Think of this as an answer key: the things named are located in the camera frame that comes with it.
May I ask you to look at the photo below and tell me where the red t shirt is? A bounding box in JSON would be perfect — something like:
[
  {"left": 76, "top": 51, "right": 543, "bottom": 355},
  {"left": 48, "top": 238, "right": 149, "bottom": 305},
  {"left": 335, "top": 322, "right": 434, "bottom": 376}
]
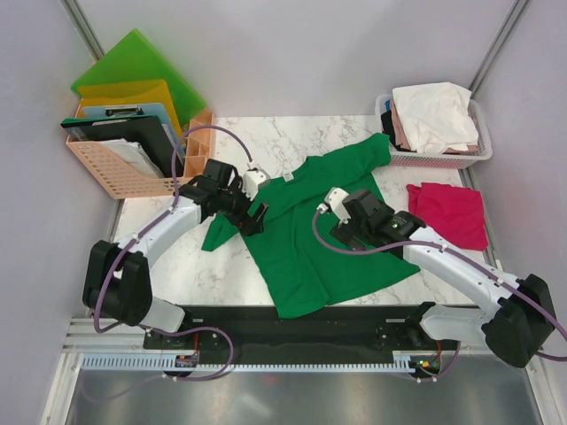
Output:
[{"left": 406, "top": 182, "right": 488, "bottom": 251}]

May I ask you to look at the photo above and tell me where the black t shirt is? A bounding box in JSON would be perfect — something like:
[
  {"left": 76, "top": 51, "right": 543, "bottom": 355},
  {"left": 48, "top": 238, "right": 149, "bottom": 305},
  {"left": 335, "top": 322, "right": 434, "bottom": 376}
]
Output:
[{"left": 380, "top": 111, "right": 395, "bottom": 143}]

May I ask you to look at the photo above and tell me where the white laundry basket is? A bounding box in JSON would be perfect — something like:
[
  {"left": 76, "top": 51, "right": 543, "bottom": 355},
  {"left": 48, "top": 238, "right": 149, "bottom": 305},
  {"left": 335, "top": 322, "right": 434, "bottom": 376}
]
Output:
[{"left": 375, "top": 93, "right": 493, "bottom": 169}]

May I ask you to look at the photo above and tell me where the green t shirt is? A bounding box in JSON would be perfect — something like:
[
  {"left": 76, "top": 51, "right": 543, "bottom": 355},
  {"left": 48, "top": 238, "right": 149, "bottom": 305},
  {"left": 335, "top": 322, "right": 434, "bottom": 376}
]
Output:
[{"left": 201, "top": 131, "right": 421, "bottom": 320}]

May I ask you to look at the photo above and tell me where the pink t shirt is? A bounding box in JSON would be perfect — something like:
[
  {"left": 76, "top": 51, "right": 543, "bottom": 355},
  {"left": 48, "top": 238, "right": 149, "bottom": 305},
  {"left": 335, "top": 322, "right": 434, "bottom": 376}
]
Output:
[{"left": 382, "top": 103, "right": 478, "bottom": 155}]

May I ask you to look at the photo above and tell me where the peach file organizer basket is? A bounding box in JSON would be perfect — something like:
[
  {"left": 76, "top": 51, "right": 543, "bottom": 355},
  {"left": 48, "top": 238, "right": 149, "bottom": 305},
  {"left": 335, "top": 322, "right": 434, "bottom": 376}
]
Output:
[{"left": 66, "top": 129, "right": 216, "bottom": 199}]

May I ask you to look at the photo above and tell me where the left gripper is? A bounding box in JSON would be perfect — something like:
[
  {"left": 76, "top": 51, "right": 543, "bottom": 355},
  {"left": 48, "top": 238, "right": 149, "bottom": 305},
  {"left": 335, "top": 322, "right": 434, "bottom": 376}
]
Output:
[{"left": 217, "top": 176, "right": 268, "bottom": 237}]

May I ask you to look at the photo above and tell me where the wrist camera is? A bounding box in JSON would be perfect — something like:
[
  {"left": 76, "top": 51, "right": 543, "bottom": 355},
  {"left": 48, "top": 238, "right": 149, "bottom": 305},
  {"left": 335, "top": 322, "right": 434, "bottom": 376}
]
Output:
[
  {"left": 317, "top": 188, "right": 351, "bottom": 223},
  {"left": 242, "top": 166, "right": 270, "bottom": 200}
]

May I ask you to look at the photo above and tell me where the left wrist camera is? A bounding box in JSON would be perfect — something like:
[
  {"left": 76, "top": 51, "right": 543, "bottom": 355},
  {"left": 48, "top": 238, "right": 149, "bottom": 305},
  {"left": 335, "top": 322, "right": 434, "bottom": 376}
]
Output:
[{"left": 242, "top": 166, "right": 270, "bottom": 200}]

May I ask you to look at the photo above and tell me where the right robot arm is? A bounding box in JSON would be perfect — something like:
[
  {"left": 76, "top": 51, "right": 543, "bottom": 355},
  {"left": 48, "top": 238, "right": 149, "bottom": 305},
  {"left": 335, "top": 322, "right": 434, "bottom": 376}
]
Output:
[{"left": 324, "top": 188, "right": 557, "bottom": 368}]

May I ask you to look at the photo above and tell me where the blue clipboard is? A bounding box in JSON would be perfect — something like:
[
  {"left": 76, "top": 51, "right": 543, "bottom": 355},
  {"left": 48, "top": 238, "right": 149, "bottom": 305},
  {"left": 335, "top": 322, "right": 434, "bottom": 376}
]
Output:
[{"left": 82, "top": 103, "right": 181, "bottom": 141}]

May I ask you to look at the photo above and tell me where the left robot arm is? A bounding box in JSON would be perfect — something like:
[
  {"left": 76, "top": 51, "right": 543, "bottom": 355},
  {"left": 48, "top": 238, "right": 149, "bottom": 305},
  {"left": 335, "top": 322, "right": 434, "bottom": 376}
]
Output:
[{"left": 82, "top": 159, "right": 269, "bottom": 348}]

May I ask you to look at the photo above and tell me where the white t shirt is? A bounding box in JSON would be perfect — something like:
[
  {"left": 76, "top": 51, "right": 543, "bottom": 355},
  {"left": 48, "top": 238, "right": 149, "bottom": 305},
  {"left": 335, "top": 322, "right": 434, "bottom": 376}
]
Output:
[{"left": 392, "top": 82, "right": 479, "bottom": 154}]

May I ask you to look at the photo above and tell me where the white cable duct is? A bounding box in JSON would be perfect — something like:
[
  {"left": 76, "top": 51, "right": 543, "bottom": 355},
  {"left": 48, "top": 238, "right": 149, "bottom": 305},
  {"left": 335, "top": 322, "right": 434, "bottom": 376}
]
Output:
[{"left": 81, "top": 353, "right": 415, "bottom": 374}]

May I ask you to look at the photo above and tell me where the yellow plastic folder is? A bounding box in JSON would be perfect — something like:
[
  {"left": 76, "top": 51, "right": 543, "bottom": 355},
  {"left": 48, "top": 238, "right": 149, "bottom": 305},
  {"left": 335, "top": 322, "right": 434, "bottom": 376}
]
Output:
[{"left": 79, "top": 80, "right": 182, "bottom": 136}]

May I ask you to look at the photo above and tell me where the green plastic folder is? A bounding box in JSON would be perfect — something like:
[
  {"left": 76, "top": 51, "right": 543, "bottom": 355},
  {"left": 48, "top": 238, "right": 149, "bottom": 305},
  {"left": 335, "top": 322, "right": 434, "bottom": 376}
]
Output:
[{"left": 71, "top": 28, "right": 206, "bottom": 124}]

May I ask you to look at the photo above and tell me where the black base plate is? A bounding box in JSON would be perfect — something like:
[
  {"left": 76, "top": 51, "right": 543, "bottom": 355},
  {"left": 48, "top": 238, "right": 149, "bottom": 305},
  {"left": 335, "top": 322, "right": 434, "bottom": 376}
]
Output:
[{"left": 144, "top": 305, "right": 457, "bottom": 363}]

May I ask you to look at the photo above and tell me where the black binder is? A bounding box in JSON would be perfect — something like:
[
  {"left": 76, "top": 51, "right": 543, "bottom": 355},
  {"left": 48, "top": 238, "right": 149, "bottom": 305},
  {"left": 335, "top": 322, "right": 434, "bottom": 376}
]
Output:
[{"left": 60, "top": 115, "right": 175, "bottom": 177}]

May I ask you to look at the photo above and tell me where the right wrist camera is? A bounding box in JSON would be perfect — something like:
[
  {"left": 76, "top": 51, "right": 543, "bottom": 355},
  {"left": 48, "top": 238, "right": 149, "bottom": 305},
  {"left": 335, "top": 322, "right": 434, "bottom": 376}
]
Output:
[{"left": 317, "top": 188, "right": 351, "bottom": 223}]

